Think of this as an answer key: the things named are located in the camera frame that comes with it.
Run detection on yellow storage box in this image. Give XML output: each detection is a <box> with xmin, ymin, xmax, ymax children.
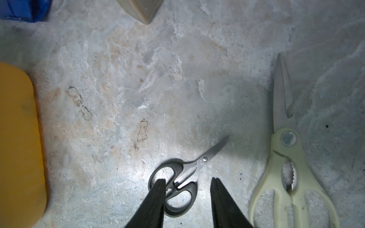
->
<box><xmin>1</xmin><ymin>63</ymin><xmax>47</xmax><ymax>228</ymax></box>

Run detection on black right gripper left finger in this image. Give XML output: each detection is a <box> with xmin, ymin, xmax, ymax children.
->
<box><xmin>125</xmin><ymin>179</ymin><xmax>166</xmax><ymax>228</ymax></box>

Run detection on small amber liquid bottle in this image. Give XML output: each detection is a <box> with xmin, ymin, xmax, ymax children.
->
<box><xmin>117</xmin><ymin>0</ymin><xmax>163</xmax><ymax>25</ymax></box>

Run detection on beige handled scissors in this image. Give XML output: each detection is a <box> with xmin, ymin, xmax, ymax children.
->
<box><xmin>249</xmin><ymin>53</ymin><xmax>340</xmax><ymax>228</ymax></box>

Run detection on small black scissors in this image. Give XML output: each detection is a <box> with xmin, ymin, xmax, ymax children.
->
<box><xmin>148</xmin><ymin>135</ymin><xmax>230</xmax><ymax>218</ymax></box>

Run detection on blue wet wipes pack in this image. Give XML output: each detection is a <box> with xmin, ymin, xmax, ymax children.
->
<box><xmin>1</xmin><ymin>0</ymin><xmax>52</xmax><ymax>23</ymax></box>

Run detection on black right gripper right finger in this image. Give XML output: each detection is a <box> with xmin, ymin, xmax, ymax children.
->
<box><xmin>210</xmin><ymin>178</ymin><xmax>253</xmax><ymax>228</ymax></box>

